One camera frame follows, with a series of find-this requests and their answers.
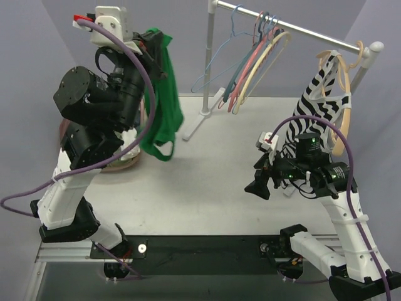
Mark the green tank top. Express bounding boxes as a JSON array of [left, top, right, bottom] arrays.
[[140, 34, 184, 162]]

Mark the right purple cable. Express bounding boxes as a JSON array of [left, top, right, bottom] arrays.
[[271, 115, 392, 301]]

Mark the teal hanger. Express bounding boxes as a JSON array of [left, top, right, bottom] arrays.
[[222, 11, 270, 103]]

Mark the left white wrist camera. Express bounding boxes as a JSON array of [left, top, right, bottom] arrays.
[[73, 6, 142, 55]]

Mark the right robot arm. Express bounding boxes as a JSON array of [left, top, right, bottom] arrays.
[[244, 132, 400, 300]]

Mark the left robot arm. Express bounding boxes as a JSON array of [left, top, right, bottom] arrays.
[[30, 46, 145, 258]]

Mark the cream yellow hanger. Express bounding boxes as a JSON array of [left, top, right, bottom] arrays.
[[231, 29, 291, 115]]

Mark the striped black white tank top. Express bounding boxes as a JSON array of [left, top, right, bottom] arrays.
[[281, 50, 352, 158]]

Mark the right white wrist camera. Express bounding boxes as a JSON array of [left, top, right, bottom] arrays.
[[256, 132, 279, 158]]

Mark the pink laundry basket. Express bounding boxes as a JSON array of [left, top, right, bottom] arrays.
[[59, 98, 147, 173]]

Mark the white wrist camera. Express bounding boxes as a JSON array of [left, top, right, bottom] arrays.
[[256, 132, 279, 158], [73, 6, 142, 55]]

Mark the light blue wire hanger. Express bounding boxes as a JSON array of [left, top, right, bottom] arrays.
[[190, 4, 259, 95]]

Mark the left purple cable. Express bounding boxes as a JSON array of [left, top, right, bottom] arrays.
[[0, 19, 157, 218]]

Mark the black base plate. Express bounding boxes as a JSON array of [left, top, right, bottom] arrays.
[[90, 235, 305, 277]]

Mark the orange hanger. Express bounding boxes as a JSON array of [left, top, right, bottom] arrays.
[[315, 40, 366, 157]]

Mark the aluminium rail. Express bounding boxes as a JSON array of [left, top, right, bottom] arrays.
[[35, 240, 91, 263]]

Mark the white clothes rack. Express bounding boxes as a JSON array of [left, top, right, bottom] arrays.
[[182, 1, 384, 142]]

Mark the pink hanger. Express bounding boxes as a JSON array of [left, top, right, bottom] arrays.
[[217, 18, 281, 112]]

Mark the purple cable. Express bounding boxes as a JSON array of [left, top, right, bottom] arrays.
[[271, 115, 392, 301], [0, 19, 157, 218]]

